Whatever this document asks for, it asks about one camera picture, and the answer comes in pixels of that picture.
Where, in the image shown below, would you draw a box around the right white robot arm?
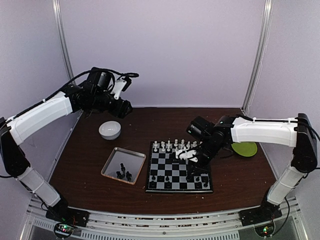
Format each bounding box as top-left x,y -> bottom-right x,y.
171,113 -> 320,221

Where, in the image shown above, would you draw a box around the green plate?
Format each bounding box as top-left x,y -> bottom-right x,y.
231,142 -> 258,158

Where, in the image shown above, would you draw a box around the black knight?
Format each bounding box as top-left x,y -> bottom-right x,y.
195,182 -> 202,189

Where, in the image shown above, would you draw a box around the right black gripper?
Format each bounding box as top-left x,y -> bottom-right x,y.
187,136 -> 224,178

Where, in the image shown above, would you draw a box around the white knight right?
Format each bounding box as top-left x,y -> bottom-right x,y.
191,141 -> 197,148

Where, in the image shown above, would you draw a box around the aluminium front rail frame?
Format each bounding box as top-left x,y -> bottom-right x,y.
17,197 -> 312,240

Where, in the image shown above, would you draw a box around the white king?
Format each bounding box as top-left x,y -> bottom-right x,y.
180,139 -> 185,148

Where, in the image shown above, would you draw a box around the white bowl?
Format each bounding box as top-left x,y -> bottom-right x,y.
98,120 -> 122,141

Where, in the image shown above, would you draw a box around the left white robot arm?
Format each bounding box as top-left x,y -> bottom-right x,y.
0,76 -> 133,222

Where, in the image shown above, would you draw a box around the wooden tray with mirror base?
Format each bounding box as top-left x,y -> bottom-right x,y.
100,147 -> 147,185

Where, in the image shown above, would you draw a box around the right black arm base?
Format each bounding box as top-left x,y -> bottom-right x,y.
238,207 -> 283,238

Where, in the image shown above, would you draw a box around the black and grey chessboard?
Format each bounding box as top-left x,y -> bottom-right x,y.
145,142 -> 214,194

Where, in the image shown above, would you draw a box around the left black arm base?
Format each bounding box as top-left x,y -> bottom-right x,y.
45,208 -> 90,240

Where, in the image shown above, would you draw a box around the pile of black chess pieces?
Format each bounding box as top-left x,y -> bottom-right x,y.
116,163 -> 132,182

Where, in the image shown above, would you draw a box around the left aluminium frame post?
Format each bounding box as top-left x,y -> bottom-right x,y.
51,0 -> 83,111

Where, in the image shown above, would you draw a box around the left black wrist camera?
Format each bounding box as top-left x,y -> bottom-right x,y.
86,67 -> 112,92

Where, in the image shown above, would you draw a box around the right aluminium frame post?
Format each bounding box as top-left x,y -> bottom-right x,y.
241,0 -> 274,115

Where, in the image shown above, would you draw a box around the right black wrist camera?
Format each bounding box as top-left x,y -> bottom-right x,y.
186,116 -> 215,141

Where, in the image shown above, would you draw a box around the white queen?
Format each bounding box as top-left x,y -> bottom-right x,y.
174,139 -> 179,148

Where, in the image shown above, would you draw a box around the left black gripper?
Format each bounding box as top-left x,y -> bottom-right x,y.
91,90 -> 133,118

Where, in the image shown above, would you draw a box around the aluminium frame post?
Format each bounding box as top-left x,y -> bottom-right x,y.
51,0 -> 83,111
241,0 -> 274,115

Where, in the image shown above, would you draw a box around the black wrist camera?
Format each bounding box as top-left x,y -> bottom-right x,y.
186,116 -> 215,141
86,67 -> 112,92

